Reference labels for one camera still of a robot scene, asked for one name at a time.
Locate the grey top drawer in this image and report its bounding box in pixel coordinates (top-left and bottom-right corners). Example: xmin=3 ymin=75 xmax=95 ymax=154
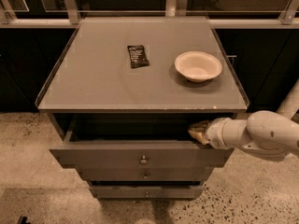
xmin=50 ymin=113 xmax=232 ymax=169

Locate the grey drawer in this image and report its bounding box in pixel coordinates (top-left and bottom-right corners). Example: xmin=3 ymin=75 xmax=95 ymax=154
xmin=50 ymin=113 xmax=232 ymax=169
xmin=77 ymin=167 xmax=213 ymax=182
xmin=90 ymin=185 xmax=203 ymax=199

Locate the grey middle drawer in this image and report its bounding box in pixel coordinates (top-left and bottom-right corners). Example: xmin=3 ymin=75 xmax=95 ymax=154
xmin=77 ymin=167 xmax=213 ymax=182

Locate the metal railing frame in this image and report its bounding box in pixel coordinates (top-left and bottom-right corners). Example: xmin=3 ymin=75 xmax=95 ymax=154
xmin=0 ymin=0 xmax=299 ymax=29

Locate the white paper bowl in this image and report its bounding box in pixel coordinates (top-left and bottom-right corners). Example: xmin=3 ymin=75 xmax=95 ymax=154
xmin=175 ymin=51 xmax=222 ymax=83

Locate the black snack packet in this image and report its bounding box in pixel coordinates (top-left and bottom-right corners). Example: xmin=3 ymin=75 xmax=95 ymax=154
xmin=127 ymin=45 xmax=150 ymax=68

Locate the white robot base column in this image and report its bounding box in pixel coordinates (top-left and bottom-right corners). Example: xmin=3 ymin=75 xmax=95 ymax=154
xmin=277 ymin=79 xmax=299 ymax=119

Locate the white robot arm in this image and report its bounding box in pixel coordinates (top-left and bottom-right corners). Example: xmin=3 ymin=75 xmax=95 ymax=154
xmin=188 ymin=111 xmax=299 ymax=161

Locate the grey drawer cabinet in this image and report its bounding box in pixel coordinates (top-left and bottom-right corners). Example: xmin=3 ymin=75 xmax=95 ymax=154
xmin=36 ymin=17 xmax=249 ymax=188

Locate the grey bottom drawer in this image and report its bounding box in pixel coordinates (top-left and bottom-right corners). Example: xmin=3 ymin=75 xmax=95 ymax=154
xmin=90 ymin=185 xmax=203 ymax=199

